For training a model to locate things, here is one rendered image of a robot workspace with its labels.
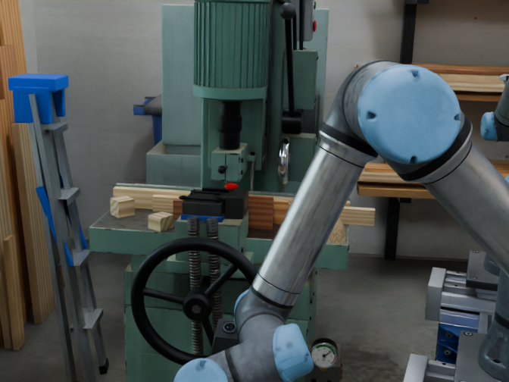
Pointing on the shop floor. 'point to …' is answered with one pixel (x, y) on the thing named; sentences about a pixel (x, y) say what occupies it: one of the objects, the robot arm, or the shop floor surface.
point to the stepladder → (53, 228)
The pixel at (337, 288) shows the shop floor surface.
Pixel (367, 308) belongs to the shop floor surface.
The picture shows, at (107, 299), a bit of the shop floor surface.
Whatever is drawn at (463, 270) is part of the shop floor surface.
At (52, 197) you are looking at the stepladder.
